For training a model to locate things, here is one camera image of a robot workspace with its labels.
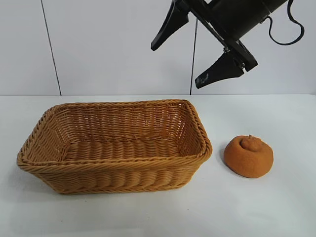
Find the woven wicker basket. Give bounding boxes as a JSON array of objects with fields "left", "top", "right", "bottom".
[{"left": 16, "top": 98, "right": 213, "bottom": 196}]

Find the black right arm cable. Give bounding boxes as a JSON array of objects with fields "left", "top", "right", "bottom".
[{"left": 268, "top": 0, "right": 305, "bottom": 46}]

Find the thin dark backdrop cord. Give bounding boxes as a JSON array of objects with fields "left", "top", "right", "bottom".
[
  {"left": 41, "top": 0, "right": 62, "bottom": 96},
  {"left": 190, "top": 18, "right": 198, "bottom": 96}
]

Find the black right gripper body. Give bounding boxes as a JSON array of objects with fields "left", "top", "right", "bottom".
[{"left": 187, "top": 0, "right": 289, "bottom": 74}]

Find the orange round bun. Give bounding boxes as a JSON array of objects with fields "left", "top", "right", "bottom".
[{"left": 224, "top": 134, "right": 274, "bottom": 178}]

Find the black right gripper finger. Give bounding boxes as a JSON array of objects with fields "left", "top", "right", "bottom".
[
  {"left": 151, "top": 0, "right": 190, "bottom": 52},
  {"left": 195, "top": 53, "right": 245, "bottom": 91}
]

